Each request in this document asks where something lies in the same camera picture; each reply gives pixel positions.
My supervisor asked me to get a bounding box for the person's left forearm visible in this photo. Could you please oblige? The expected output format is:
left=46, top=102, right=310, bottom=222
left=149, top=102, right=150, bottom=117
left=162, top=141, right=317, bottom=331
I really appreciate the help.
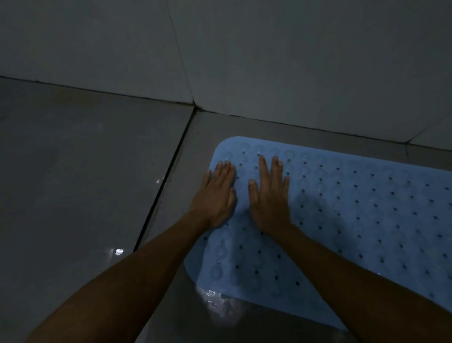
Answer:
left=24, top=211, right=212, bottom=343

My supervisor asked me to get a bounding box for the person's left hand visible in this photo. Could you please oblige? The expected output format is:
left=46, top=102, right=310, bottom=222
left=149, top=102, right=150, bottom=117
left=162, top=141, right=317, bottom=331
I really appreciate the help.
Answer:
left=188, top=160, right=238, bottom=229

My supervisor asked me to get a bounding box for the person's right hand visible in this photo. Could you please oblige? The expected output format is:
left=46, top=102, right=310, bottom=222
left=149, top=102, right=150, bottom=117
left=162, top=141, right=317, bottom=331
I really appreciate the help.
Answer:
left=247, top=155, right=294, bottom=237

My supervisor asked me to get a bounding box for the person's right forearm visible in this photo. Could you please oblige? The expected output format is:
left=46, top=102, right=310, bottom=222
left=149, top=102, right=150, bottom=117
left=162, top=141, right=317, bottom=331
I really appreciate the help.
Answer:
left=274, top=223, right=452, bottom=343

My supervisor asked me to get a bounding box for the blue bath mat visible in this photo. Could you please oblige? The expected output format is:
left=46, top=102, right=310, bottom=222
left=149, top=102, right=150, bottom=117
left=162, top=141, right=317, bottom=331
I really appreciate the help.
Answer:
left=183, top=135, right=452, bottom=331

